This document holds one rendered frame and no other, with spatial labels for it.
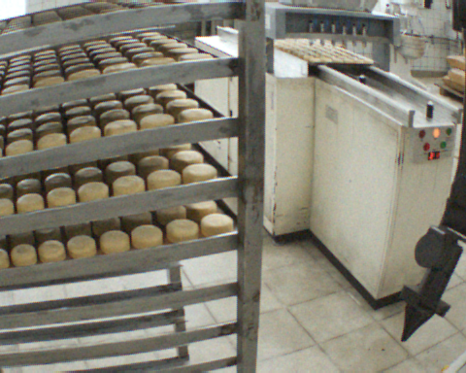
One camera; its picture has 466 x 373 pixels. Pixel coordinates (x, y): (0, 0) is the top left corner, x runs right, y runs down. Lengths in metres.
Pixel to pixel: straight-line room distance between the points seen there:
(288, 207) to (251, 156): 1.87
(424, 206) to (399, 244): 0.18
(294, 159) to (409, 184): 0.73
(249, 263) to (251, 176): 0.14
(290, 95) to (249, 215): 1.66
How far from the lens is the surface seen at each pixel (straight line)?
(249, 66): 0.75
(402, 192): 2.04
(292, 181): 2.60
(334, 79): 2.35
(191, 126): 0.78
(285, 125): 2.49
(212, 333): 0.97
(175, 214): 0.94
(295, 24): 2.50
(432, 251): 0.87
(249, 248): 0.85
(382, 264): 2.17
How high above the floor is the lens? 1.40
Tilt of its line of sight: 24 degrees down
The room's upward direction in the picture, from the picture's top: straight up
